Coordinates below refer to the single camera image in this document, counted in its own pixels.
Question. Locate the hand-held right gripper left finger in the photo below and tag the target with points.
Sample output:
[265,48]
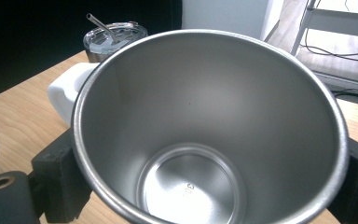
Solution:
[60,174]

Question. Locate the stainless steel tumbler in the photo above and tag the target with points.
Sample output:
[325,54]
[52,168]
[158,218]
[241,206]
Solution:
[98,56]

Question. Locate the white cabinet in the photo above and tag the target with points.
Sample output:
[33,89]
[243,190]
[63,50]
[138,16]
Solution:
[223,15]

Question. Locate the white desk frame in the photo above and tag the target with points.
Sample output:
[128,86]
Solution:
[338,28]

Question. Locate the metal straw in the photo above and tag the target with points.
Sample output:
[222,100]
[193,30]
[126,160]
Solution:
[101,26]

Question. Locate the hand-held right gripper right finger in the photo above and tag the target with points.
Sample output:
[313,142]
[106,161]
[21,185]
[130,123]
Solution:
[357,189]

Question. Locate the dark curtain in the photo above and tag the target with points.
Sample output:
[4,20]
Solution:
[34,34]

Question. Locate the clear tumbler lid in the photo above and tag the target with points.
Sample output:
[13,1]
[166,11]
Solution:
[127,32]

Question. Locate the white mug with steel interior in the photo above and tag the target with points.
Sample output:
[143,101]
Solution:
[199,93]

